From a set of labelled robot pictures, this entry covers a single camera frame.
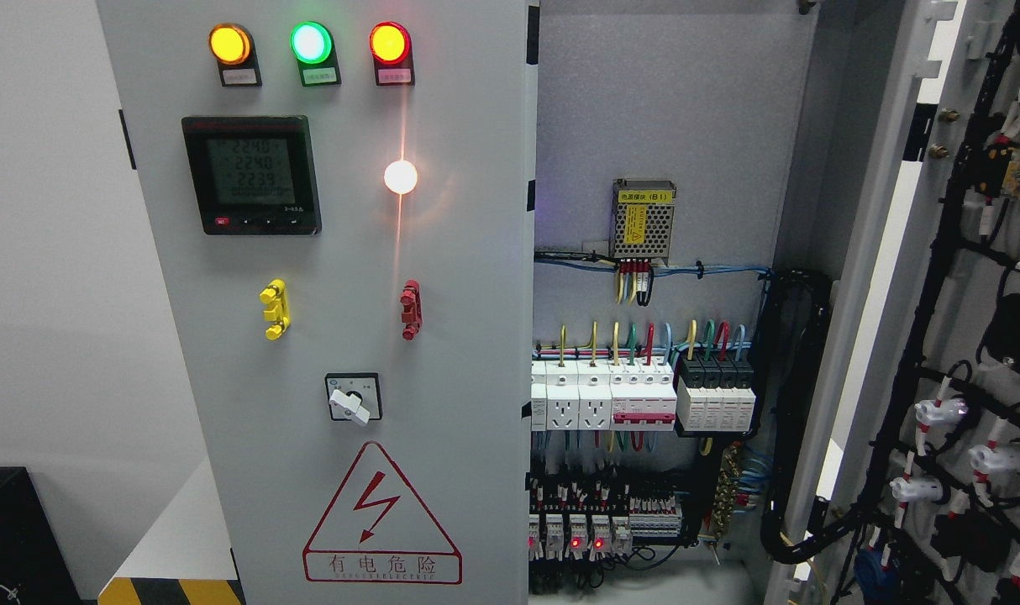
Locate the grey cabinet door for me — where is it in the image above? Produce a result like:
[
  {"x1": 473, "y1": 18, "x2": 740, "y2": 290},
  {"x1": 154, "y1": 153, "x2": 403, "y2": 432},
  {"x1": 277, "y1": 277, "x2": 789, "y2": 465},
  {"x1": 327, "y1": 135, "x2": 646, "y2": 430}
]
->
[
  {"x1": 760, "y1": 1, "x2": 1020, "y2": 604},
  {"x1": 97, "y1": 1, "x2": 536, "y2": 604}
]

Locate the red indicator light left door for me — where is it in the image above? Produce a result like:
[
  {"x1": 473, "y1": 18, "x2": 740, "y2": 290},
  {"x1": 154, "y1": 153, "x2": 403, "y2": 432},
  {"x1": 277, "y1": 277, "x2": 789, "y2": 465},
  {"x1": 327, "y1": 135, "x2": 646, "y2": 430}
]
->
[{"x1": 369, "y1": 22, "x2": 415, "y2": 86}]

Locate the green indicator light left door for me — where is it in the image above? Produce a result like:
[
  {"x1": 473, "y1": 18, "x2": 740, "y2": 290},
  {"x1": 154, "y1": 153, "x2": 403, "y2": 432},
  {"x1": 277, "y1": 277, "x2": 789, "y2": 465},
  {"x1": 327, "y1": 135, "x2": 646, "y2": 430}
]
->
[{"x1": 290, "y1": 22, "x2": 341, "y2": 86}]

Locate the yellow indicator light left door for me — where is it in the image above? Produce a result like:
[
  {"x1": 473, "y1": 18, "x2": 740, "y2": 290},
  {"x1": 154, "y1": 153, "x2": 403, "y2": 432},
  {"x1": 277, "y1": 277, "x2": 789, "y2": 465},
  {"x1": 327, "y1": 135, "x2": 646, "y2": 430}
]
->
[{"x1": 209, "y1": 23, "x2": 263, "y2": 87}]

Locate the white socket breaker row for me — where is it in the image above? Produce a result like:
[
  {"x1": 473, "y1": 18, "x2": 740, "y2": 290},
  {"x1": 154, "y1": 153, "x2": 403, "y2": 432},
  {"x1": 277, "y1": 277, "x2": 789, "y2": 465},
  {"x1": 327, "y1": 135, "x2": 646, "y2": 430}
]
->
[{"x1": 530, "y1": 359, "x2": 676, "y2": 432}]

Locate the metal mesh power supply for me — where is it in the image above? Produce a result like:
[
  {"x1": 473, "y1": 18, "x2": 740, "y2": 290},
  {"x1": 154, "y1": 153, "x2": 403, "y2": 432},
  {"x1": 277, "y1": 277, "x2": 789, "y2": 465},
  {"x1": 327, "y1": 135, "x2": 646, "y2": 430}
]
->
[{"x1": 609, "y1": 177, "x2": 676, "y2": 260}]

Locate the white glowing indicator light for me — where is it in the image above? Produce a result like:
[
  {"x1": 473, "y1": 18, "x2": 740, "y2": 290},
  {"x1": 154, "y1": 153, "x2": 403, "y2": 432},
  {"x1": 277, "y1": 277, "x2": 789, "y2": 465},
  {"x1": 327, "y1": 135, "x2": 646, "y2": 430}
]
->
[{"x1": 383, "y1": 160, "x2": 418, "y2": 196}]

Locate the black surge protector block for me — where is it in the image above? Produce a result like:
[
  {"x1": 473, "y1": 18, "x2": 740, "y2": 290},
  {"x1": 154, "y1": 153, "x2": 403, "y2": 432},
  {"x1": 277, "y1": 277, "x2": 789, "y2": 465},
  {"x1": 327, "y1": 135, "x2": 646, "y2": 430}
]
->
[{"x1": 676, "y1": 354, "x2": 760, "y2": 440}]

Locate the lower relay terminal row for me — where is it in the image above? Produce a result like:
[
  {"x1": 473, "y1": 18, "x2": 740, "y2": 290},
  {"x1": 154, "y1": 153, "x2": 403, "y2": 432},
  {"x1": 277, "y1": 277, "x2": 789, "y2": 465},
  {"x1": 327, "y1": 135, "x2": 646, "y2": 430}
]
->
[{"x1": 525, "y1": 467, "x2": 691, "y2": 563}]

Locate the red electric warning sticker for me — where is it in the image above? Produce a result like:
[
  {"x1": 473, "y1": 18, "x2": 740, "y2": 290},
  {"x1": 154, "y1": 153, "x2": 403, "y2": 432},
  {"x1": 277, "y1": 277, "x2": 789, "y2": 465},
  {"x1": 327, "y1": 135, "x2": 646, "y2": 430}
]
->
[{"x1": 303, "y1": 441, "x2": 461, "y2": 585}]

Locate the black digital power meter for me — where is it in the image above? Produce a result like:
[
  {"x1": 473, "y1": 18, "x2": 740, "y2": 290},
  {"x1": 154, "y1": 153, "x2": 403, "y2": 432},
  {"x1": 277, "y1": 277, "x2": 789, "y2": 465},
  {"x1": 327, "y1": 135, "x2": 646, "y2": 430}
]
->
[{"x1": 182, "y1": 115, "x2": 322, "y2": 236}]

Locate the red terminal handle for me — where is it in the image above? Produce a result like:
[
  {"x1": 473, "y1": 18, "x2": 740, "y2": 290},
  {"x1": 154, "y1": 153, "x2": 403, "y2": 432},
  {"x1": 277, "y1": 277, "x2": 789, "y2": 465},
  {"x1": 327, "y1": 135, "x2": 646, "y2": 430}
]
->
[{"x1": 399, "y1": 279, "x2": 423, "y2": 341}]

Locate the white rotary selector switch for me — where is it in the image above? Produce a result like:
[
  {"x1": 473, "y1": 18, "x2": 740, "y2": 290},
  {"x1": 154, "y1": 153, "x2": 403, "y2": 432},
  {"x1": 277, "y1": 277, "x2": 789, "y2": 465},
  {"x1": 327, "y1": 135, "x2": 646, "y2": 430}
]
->
[{"x1": 324, "y1": 372, "x2": 383, "y2": 426}]

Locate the yellow terminal handle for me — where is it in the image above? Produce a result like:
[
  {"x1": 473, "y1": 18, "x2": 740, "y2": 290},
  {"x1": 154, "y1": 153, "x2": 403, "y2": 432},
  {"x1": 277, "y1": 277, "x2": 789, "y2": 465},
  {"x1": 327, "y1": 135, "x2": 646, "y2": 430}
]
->
[{"x1": 258, "y1": 279, "x2": 292, "y2": 341}]

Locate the black wire loom right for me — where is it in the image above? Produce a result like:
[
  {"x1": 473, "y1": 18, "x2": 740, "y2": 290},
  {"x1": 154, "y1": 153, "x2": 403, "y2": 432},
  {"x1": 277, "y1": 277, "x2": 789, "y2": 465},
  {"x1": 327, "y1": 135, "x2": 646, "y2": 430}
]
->
[{"x1": 758, "y1": 268, "x2": 868, "y2": 566}]

